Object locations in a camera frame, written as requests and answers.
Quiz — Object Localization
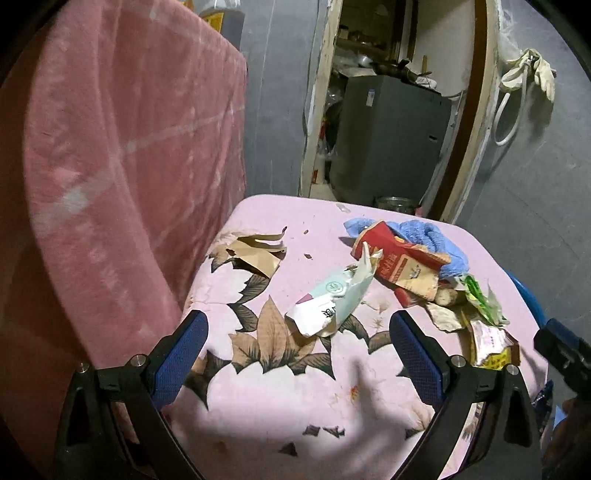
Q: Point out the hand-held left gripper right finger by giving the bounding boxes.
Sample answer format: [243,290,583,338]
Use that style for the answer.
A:
[389,310,543,480]

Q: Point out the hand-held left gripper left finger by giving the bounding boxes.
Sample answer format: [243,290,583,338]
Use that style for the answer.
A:
[54,310,209,480]

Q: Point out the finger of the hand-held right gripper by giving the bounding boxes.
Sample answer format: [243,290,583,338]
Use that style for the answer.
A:
[533,318,591,398]

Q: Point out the beige paper scrap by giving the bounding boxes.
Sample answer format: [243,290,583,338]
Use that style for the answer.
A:
[425,301,472,333]

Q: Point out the blue plastic bin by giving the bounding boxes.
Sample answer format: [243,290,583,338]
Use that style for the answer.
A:
[505,272,549,329]

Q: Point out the pink yellow wrapper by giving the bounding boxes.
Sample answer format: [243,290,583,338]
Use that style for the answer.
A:
[467,318,521,371]

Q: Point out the green plastic wrapper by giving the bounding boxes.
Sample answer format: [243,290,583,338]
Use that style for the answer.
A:
[462,274,509,326]

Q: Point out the red torn carton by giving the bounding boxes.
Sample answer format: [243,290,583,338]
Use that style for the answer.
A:
[350,220,451,308]

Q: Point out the white green torn package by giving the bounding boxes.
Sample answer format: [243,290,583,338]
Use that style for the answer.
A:
[285,242,384,337]

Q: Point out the torn brown paper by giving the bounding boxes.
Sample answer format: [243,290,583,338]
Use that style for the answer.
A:
[225,226,288,280]

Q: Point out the blue cloth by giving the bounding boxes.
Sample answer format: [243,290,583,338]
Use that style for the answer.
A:
[343,217,469,280]

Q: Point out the metal pot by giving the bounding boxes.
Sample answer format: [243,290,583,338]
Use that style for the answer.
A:
[375,196,416,214]

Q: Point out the pink draped cloth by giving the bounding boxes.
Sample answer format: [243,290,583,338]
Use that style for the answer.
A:
[0,0,249,480]

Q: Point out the grey metal cabinet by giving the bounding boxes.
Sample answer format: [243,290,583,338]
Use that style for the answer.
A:
[329,74,453,206]

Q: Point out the white hanging gloves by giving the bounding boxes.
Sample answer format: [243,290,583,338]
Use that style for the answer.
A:
[501,47,557,102]

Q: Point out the dark pan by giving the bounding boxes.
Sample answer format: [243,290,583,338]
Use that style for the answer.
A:
[369,58,439,87]

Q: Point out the large dark liquid jug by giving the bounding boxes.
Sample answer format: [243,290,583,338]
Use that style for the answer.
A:
[194,0,245,47]

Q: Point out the wooden door frame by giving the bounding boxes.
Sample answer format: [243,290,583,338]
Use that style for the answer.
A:
[298,0,504,224]

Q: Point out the white hose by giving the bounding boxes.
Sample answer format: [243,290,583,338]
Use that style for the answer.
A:
[493,88,526,147]

